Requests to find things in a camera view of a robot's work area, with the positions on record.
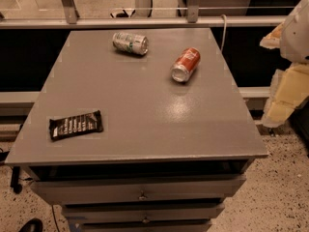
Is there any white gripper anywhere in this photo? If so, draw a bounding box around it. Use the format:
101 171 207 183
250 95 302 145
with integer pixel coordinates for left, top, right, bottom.
260 0 309 128

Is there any green white 7up can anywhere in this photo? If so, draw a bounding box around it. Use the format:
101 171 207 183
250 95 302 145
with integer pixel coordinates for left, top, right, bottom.
113 32 149 56

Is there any red orange soda can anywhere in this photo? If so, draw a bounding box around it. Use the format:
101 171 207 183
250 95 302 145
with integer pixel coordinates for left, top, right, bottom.
171 47 201 83

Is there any black rxbar chocolate wrapper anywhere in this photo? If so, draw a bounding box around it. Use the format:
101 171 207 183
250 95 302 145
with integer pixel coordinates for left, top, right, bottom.
49 110 103 141

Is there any grey metal railing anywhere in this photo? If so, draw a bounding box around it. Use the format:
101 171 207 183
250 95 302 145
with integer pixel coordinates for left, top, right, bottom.
0 0 286 29

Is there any grey drawer cabinet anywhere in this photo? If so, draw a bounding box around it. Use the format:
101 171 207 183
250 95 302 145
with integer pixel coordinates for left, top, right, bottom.
7 28 267 232

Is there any black shoe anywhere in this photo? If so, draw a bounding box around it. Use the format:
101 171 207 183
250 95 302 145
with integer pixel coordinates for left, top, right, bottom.
18 218 43 232

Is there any white cable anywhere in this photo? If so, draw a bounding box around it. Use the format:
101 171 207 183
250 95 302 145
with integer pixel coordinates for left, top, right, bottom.
219 14 228 54

